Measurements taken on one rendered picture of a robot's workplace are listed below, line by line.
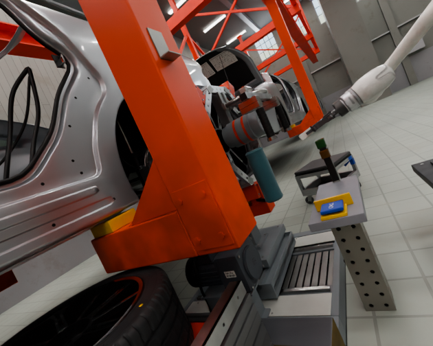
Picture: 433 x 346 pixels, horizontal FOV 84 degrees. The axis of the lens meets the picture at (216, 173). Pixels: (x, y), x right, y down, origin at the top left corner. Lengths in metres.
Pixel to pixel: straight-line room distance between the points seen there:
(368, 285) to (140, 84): 1.06
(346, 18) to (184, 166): 14.15
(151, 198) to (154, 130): 0.24
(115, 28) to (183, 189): 0.49
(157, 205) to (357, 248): 0.74
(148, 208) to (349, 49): 13.87
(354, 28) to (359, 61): 1.50
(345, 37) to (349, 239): 13.67
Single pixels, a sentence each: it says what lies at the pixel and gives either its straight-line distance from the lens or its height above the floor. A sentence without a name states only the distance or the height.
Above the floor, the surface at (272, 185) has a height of 0.56.
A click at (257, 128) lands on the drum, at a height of 0.83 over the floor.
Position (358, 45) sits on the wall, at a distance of 14.39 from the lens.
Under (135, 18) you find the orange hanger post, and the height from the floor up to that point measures 1.20.
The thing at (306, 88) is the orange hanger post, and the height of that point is 1.23.
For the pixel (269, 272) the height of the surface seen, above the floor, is 0.15.
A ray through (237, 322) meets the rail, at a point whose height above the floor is 0.33.
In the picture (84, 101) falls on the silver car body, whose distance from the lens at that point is 1.25.
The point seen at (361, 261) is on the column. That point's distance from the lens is 1.08.
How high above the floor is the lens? 0.78
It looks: 4 degrees down
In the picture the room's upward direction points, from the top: 24 degrees counter-clockwise
